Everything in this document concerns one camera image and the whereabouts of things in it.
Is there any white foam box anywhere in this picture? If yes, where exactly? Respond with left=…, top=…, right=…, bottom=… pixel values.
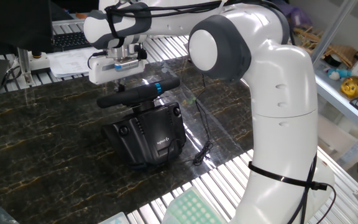
left=317, top=114, right=358, bottom=166

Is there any thin black table cable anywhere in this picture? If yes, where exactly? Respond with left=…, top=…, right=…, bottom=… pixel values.
left=183, top=74, right=214, bottom=167

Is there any short aluminium post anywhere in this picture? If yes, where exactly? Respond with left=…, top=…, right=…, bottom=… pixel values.
left=17, top=48, right=34, bottom=87

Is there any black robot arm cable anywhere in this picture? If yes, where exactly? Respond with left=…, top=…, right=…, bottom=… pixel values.
left=87, top=0, right=337, bottom=224

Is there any dark marble pattern sheet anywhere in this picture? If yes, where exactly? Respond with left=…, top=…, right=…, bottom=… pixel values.
left=0, top=55, right=254, bottom=224

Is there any black keyboard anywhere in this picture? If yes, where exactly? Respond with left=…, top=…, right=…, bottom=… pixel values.
left=52, top=30, right=93, bottom=52

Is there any wooden rack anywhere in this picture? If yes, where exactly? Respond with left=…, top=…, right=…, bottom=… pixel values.
left=293, top=26, right=358, bottom=68

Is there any grey metal shelf rack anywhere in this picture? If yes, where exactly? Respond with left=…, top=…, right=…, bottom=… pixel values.
left=311, top=0, right=358, bottom=166

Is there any purple bag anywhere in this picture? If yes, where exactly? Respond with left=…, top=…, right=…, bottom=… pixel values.
left=272, top=0, right=306, bottom=29

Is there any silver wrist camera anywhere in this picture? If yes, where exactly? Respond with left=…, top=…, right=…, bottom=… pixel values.
left=113, top=58, right=140, bottom=72

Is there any black racing steering wheel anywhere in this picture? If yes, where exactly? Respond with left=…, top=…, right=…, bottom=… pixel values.
left=96, top=77, right=181, bottom=113

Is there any green pipette tip box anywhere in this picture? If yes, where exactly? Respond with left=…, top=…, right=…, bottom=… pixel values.
left=163, top=185, right=226, bottom=224

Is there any white pipette tip rack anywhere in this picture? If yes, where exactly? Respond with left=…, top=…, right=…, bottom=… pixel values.
left=98, top=212, right=130, bottom=224

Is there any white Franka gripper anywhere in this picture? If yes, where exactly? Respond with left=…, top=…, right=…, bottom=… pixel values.
left=88, top=55, right=149, bottom=94

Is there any white paper stack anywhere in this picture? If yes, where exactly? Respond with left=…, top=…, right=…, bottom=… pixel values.
left=47, top=46, right=105, bottom=78

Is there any black monitor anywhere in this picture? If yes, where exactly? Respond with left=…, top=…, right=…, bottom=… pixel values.
left=0, top=0, right=54, bottom=54

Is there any blue plush toy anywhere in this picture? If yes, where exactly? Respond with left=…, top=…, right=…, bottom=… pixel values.
left=323, top=67, right=353, bottom=81

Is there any white box black knob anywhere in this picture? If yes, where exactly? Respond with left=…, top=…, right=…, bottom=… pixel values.
left=26, top=51, right=51, bottom=75

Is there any gold piggy bank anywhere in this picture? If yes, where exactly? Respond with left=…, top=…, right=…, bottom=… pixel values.
left=340, top=76, right=358, bottom=100

